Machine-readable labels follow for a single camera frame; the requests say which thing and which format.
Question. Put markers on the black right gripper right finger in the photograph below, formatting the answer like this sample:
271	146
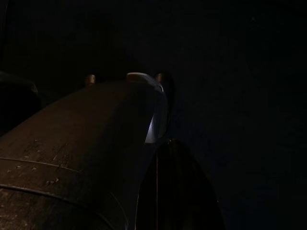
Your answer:
187	196

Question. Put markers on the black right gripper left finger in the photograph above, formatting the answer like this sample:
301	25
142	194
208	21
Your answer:
148	201

